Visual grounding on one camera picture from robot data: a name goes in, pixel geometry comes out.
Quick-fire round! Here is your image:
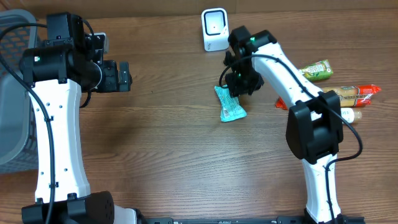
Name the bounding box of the mint green wipes packet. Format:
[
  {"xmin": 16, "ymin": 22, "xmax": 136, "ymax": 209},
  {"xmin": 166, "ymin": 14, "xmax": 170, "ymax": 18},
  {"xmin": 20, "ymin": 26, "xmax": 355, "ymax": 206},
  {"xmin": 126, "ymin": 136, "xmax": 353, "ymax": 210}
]
[{"xmin": 215, "ymin": 85, "xmax": 247, "ymax": 123}]

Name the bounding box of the green snack packet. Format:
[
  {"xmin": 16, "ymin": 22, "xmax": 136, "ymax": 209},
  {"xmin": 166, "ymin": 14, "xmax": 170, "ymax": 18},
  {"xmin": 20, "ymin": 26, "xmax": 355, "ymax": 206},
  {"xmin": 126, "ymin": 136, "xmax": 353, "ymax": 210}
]
[{"xmin": 299, "ymin": 60, "xmax": 333, "ymax": 82}]

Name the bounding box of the white tube gold cap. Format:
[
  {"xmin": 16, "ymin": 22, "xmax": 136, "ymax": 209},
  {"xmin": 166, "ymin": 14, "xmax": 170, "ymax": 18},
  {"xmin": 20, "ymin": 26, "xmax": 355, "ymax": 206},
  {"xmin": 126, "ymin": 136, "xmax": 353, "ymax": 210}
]
[{"xmin": 341, "ymin": 108, "xmax": 363, "ymax": 123}]

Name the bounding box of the orange spaghetti packet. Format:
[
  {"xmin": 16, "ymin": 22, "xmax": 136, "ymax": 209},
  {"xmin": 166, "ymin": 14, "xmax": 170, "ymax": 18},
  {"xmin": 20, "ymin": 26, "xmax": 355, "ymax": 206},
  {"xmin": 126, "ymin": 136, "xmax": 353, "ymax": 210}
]
[{"xmin": 275, "ymin": 84, "xmax": 382, "ymax": 110}]

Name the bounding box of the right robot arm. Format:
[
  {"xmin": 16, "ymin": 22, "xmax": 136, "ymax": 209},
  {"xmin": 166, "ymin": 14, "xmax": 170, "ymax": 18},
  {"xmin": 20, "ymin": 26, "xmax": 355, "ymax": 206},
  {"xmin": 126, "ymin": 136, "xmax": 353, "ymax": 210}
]
[{"xmin": 221, "ymin": 26, "xmax": 343, "ymax": 223}]

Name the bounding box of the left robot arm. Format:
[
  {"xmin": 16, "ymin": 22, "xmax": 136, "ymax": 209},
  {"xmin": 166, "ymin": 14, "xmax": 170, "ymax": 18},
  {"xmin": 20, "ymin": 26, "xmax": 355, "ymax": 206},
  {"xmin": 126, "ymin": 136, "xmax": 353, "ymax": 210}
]
[{"xmin": 20, "ymin": 12, "xmax": 138, "ymax": 223}]

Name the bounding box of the white barcode scanner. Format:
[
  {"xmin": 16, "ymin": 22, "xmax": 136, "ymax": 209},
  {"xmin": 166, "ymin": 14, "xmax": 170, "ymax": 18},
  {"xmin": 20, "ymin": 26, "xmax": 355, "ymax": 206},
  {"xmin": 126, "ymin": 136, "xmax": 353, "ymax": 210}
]
[{"xmin": 201, "ymin": 7, "xmax": 229, "ymax": 52}]

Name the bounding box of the grey plastic shopping basket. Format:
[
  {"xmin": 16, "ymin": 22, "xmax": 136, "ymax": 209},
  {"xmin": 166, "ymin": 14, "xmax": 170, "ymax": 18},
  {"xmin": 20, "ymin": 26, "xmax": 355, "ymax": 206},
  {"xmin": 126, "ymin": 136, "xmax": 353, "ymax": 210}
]
[{"xmin": 1, "ymin": 27, "xmax": 39, "ymax": 174}]

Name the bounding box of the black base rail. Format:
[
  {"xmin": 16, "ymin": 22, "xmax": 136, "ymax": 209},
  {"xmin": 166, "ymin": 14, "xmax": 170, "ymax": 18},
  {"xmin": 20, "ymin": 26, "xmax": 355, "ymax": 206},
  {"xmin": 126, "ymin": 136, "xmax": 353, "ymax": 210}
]
[{"xmin": 138, "ymin": 216, "xmax": 310, "ymax": 224}]

